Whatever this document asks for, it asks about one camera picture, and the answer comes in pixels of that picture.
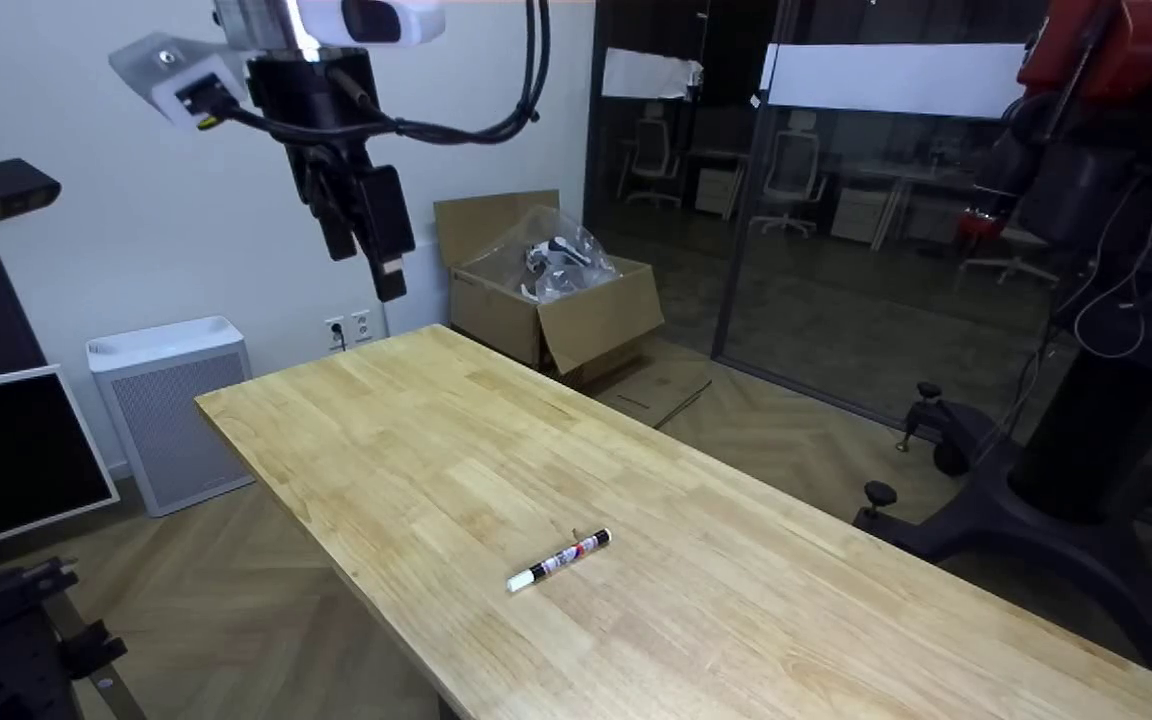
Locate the small frosted glass strip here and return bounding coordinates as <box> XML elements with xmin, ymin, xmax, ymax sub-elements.
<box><xmin>600</xmin><ymin>44</ymin><xmax>707</xmax><ymax>104</ymax></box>

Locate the grey office chair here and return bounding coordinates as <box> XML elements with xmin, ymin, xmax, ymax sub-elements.
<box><xmin>622</xmin><ymin>101</ymin><xmax>687</xmax><ymax>214</ymax></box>
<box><xmin>744</xmin><ymin>109</ymin><xmax>834</xmax><ymax>245</ymax></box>

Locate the red black pedestal robot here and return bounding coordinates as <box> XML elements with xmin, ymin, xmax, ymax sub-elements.
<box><xmin>854</xmin><ymin>0</ymin><xmax>1152</xmax><ymax>699</ymax></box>

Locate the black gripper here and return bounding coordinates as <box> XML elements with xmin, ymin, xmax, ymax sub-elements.
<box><xmin>246</xmin><ymin>44</ymin><xmax>420</xmax><ymax>306</ymax></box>

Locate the clear plastic bag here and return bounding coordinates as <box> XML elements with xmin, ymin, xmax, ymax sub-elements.
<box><xmin>494</xmin><ymin>219</ymin><xmax>623</xmax><ymax>307</ymax></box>

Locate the black glass door frame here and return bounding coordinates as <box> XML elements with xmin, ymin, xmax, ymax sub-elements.
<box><xmin>579</xmin><ymin>0</ymin><xmax>809</xmax><ymax>370</ymax></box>

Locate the white air purifier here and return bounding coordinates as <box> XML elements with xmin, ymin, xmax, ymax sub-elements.
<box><xmin>79</xmin><ymin>313</ymin><xmax>261</xmax><ymax>520</ymax></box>

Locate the black white-framed monitor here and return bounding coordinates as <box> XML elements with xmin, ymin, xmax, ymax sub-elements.
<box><xmin>0</xmin><ymin>359</ymin><xmax>124</xmax><ymax>567</ymax></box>

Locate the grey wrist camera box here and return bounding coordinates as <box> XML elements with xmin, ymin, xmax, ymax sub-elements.
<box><xmin>105</xmin><ymin>30</ymin><xmax>261</xmax><ymax>136</ymax></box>

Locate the flat cardboard sheet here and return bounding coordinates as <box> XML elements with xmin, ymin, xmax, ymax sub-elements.
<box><xmin>584</xmin><ymin>336</ymin><xmax>716</xmax><ymax>434</ymax></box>

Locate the white-capped black silver marker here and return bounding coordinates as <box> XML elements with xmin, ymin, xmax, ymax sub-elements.
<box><xmin>506</xmin><ymin>526</ymin><xmax>616</xmax><ymax>601</ymax></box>

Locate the open cardboard box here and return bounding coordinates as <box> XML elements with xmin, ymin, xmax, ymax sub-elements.
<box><xmin>434</xmin><ymin>189</ymin><xmax>670</xmax><ymax>390</ymax></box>

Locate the black tripod stand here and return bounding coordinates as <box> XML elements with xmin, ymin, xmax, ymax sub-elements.
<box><xmin>0</xmin><ymin>558</ymin><xmax>131</xmax><ymax>720</ymax></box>

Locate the white wall outlet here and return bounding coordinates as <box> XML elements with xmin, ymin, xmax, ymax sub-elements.
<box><xmin>324</xmin><ymin>306</ymin><xmax>382</xmax><ymax>357</ymax></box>

